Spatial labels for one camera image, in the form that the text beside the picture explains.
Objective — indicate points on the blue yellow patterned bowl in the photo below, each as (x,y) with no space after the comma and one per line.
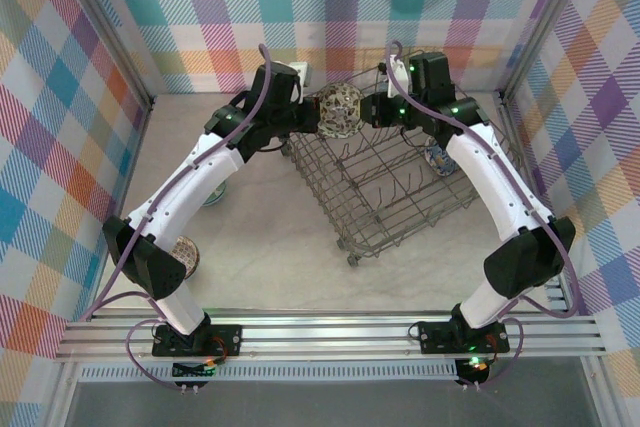
(437,162)

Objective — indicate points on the green leaf print bowl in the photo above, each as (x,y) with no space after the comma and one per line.
(218,195)

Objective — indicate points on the brown floral lattice bowl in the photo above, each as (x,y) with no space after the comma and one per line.
(187,254)

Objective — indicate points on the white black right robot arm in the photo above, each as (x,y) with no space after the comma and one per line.
(480,172)

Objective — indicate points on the black controller board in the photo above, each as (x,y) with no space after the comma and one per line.
(192,372)
(474,369)

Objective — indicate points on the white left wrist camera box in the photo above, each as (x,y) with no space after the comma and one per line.
(301,71)

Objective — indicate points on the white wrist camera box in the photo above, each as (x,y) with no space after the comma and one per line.
(301,71)
(397,69)

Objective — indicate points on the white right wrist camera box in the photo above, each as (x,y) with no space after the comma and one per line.
(397,69)

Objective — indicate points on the aluminium frame post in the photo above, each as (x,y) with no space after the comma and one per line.
(112,22)
(545,22)

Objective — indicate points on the long aluminium mounting rail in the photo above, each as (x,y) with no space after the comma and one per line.
(325,337)

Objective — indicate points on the aluminium side rail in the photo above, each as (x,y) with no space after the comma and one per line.
(556,299)

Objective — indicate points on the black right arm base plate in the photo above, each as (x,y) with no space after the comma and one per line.
(440,339)

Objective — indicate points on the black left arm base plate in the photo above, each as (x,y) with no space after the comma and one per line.
(225,339)

